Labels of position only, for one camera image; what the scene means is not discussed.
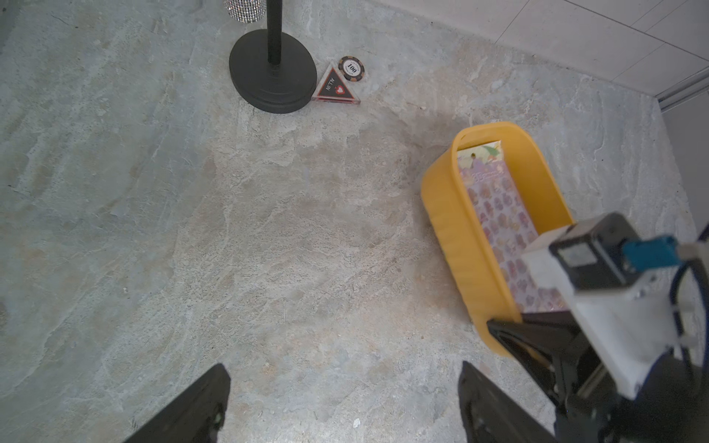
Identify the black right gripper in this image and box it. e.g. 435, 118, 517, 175
487, 311, 708, 442

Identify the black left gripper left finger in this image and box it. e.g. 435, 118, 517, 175
125, 363, 231, 443

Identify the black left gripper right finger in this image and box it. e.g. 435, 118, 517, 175
458, 361, 556, 443

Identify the yellow storage box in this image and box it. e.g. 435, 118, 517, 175
421, 122, 574, 358

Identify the pink sticker sheet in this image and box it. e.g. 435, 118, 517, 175
456, 141, 567, 314

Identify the round poker chip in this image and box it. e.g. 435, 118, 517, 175
338, 55, 366, 82

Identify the black microphone stand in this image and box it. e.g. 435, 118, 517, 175
229, 0, 318, 114

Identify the rhinestone microphone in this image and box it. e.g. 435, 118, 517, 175
223, 0, 266, 24

